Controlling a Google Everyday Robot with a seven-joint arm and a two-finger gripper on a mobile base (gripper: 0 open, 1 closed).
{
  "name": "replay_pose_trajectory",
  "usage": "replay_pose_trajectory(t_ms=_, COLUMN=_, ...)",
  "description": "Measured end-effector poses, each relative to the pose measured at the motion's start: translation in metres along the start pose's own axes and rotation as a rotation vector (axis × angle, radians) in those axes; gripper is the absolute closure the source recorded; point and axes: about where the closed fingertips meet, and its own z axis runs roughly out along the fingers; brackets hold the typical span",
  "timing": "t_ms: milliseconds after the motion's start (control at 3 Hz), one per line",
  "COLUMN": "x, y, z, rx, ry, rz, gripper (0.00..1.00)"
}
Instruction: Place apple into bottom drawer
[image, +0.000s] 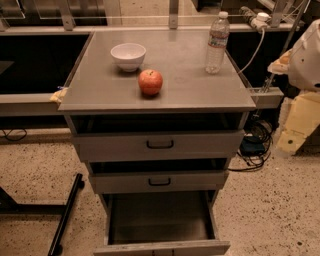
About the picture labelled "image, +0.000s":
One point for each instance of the grey middle drawer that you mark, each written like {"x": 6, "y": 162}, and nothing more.
{"x": 171, "y": 181}

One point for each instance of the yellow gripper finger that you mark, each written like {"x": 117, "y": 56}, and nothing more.
{"x": 298, "y": 119}
{"x": 280, "y": 65}

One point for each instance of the white ceramic bowl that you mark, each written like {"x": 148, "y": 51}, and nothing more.
{"x": 128, "y": 56}

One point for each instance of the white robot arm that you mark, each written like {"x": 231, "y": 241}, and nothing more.
{"x": 304, "y": 63}

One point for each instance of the grey drawer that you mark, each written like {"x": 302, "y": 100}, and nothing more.
{"x": 120, "y": 147}
{"x": 171, "y": 181}
{"x": 162, "y": 224}

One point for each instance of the red apple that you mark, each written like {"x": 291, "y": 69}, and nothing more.
{"x": 150, "y": 82}

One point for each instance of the clear plastic water bottle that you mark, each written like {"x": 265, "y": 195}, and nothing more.
{"x": 217, "y": 42}

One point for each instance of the yellow tape piece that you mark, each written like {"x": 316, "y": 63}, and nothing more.
{"x": 59, "y": 95}

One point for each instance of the grey drawer cabinet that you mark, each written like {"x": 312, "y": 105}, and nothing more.
{"x": 103, "y": 99}

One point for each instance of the black metal floor stand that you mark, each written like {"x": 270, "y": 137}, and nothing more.
{"x": 9, "y": 206}

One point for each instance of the grey top drawer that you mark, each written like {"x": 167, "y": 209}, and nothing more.
{"x": 120, "y": 147}

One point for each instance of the grey bottom drawer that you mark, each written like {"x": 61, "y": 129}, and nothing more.
{"x": 162, "y": 224}

